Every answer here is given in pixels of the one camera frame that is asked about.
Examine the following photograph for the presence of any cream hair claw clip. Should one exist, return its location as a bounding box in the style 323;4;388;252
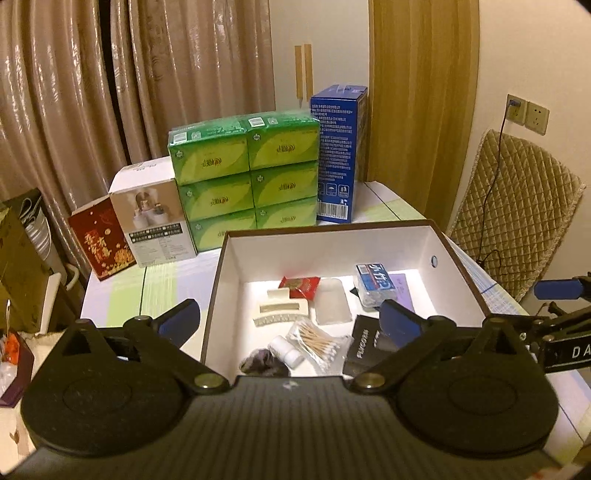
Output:
252;287;309;328

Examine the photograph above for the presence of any red gift box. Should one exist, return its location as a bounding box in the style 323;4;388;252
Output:
69;195;138;281

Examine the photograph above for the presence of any purple flat pack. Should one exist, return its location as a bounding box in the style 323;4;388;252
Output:
390;273;411;308

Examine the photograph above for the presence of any dark velvet scrunchie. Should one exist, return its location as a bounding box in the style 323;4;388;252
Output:
239;348;289;377

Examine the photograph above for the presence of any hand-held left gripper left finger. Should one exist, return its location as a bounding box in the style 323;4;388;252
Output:
61;298;230;396

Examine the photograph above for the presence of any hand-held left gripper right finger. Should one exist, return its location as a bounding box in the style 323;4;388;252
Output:
353;298;529;394

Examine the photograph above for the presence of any beige curtain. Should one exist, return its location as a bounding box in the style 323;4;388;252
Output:
0;0;278;259

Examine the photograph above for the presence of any blue milk carton case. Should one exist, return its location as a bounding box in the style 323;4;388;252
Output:
310;84;370;224

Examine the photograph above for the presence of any translucent plastic cup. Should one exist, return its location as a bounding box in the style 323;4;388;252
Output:
316;277;350;325

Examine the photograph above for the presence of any beige wall socket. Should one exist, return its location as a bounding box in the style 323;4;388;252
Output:
525;102;550;136
505;93;527;126

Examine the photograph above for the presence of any red snack packet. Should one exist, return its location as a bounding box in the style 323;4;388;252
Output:
279;275;321;301

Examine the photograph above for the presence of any brown cardboard carton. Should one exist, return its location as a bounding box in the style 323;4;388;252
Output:
0;187;63;333

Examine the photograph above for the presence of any green tissue pack bundle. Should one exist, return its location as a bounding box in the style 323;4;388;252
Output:
167;110;321;252

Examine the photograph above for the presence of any dark purple tray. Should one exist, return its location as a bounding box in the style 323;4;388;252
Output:
0;330;36;408

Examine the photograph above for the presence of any small white bottle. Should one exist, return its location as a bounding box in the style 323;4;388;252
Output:
269;336;305;370

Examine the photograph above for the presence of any quilted chair cover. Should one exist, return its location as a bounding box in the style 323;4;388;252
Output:
445;129;586;303

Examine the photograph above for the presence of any stack of white bowls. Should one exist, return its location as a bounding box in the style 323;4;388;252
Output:
23;198;62;273

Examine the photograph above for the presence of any black product box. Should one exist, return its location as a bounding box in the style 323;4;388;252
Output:
342;288;444;381

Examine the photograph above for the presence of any wooden cabinet door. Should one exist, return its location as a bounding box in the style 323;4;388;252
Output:
369;0;481;232

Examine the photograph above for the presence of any brown cardboard box white inside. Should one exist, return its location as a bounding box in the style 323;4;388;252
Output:
201;219;492;377

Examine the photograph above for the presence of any blue pocket tissue packet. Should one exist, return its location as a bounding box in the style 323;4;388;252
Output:
354;262;403;310

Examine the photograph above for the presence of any bag of cotton swabs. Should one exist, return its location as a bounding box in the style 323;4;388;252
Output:
286;320;354;376

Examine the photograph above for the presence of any white product box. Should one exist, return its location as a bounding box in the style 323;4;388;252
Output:
108;161;198;268

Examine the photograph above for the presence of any black power cable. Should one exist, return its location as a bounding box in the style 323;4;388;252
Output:
475;102;522;273

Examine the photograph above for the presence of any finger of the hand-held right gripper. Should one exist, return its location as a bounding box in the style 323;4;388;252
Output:
533;274;591;301
526;302;591;342

